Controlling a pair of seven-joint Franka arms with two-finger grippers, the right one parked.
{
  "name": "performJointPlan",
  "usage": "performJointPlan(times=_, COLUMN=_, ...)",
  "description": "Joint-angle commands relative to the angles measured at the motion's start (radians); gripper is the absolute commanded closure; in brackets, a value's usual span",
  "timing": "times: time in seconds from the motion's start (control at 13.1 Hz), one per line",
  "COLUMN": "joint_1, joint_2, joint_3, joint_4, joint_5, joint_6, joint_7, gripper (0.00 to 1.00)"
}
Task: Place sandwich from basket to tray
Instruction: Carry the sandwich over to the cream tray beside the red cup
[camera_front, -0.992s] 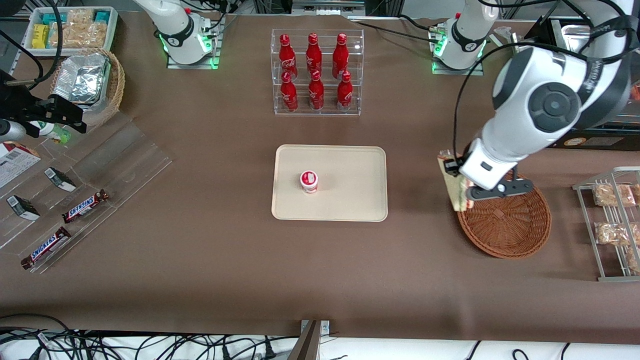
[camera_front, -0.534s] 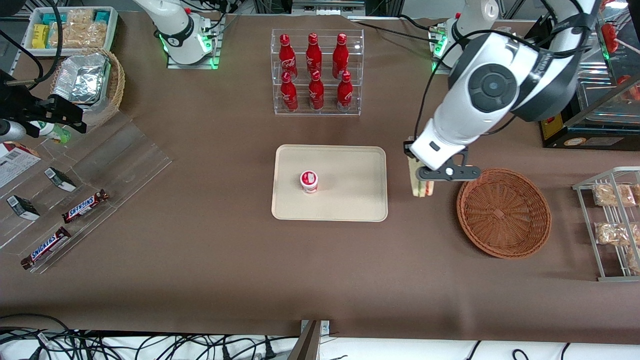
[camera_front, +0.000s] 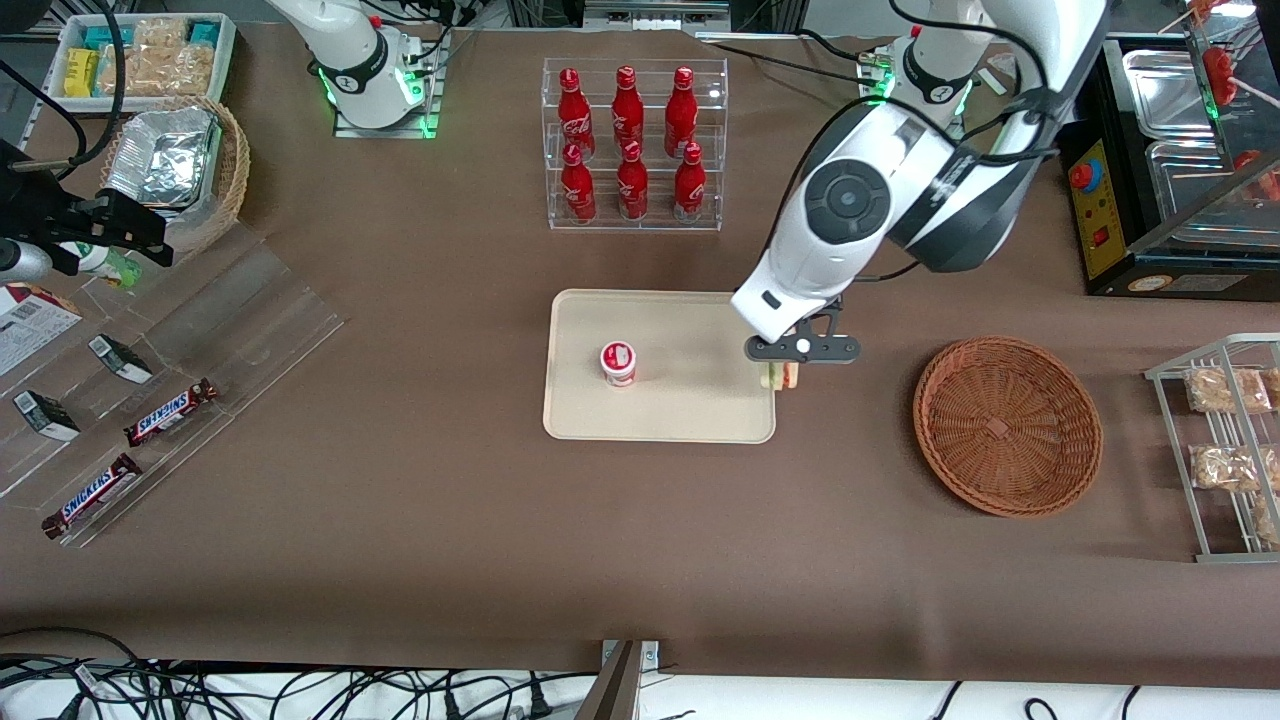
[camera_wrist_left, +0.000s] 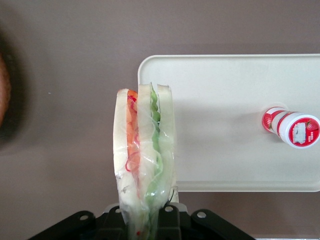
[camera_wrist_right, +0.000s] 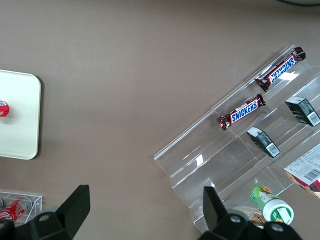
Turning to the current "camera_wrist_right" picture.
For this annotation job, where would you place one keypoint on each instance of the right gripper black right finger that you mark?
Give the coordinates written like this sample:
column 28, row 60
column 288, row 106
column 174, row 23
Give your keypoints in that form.
column 212, row 210

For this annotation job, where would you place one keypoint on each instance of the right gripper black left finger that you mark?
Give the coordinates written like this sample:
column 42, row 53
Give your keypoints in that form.
column 77, row 205

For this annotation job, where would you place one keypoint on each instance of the light wicker basket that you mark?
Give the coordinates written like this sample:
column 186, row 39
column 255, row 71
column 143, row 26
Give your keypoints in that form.
column 257, row 219

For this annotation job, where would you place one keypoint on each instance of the beige plastic tray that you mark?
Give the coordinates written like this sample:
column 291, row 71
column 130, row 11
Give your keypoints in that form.
column 22, row 135

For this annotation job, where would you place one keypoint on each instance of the clear acrylic bottle rack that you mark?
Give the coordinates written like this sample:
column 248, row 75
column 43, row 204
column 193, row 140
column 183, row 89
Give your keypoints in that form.
column 37, row 202

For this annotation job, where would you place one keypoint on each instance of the clear acrylic stepped stand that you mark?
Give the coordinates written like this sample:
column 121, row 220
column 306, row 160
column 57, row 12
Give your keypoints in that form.
column 212, row 155

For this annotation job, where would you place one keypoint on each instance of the green white plastic bottle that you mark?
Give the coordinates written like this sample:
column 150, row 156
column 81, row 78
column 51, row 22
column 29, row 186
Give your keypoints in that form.
column 272, row 206

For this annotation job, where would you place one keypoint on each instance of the red soda can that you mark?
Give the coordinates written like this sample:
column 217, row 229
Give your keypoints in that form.
column 15, row 211

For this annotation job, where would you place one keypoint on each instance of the small black carton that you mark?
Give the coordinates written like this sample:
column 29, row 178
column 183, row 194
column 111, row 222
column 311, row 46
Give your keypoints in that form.
column 303, row 111
column 263, row 142

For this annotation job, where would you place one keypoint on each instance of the red white cardboard box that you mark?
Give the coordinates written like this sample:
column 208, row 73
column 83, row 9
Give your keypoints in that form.
column 305, row 172

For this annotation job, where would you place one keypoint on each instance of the Snickers chocolate bar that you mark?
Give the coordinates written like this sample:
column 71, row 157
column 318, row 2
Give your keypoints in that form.
column 243, row 113
column 281, row 71

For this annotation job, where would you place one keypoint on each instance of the red white yogurt cup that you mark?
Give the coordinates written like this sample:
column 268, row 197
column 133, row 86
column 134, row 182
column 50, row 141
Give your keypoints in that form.
column 3, row 108

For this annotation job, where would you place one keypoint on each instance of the brown table cover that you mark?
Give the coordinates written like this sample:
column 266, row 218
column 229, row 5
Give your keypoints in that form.
column 125, row 75

